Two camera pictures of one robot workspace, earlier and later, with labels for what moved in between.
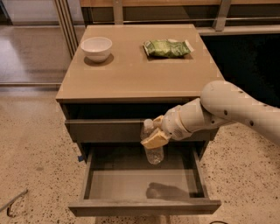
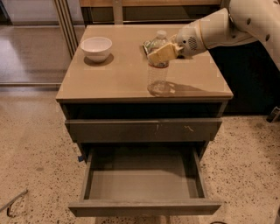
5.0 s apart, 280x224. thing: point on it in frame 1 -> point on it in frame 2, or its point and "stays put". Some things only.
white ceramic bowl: [96, 49] stays put
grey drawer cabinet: [120, 76] stays put
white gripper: [172, 123] -> [188, 40]
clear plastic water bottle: [154, 155] -> [158, 73]
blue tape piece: [80, 158] stays put
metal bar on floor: [8, 205] stays put
